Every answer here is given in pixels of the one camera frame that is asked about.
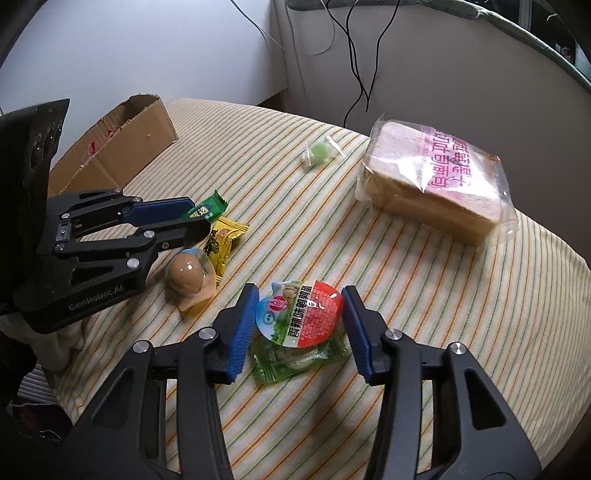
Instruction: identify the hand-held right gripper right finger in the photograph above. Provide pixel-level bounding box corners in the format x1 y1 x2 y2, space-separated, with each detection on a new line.
342 285 543 480

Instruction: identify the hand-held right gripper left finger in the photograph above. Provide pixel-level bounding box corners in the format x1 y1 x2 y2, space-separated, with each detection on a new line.
60 282 260 480

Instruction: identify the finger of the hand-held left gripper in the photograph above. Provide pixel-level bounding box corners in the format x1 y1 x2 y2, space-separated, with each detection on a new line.
53 218 212 296
48 188 195 241

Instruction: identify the red-lid snack cup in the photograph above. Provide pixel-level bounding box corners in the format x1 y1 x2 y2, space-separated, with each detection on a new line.
255 278 346 348

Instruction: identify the cardboard box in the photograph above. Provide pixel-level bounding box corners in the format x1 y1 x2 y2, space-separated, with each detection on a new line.
46 93 178 199

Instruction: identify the yellow snack packet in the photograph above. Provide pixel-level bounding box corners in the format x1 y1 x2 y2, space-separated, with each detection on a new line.
203 216 250 278

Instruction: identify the packaged brown egg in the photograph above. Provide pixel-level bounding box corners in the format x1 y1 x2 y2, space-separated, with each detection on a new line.
165 248 218 315

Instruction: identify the clear green snack packet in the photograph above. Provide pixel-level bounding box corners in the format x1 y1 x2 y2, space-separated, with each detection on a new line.
249 330 352 384

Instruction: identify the green wrapped candy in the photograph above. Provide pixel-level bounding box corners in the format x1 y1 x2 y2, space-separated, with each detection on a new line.
302 136 345 168

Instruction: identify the bagged sliced bread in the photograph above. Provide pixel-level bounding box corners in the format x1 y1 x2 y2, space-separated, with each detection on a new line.
355 113 518 246

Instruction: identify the white cloth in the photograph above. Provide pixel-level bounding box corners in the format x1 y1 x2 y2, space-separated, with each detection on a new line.
32 320 87 371

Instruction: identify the thin white cable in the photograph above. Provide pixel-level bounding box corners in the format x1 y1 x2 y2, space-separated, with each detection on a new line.
228 0 336 55

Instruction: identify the black cable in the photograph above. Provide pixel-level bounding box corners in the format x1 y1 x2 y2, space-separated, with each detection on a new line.
362 0 395 112
323 0 370 126

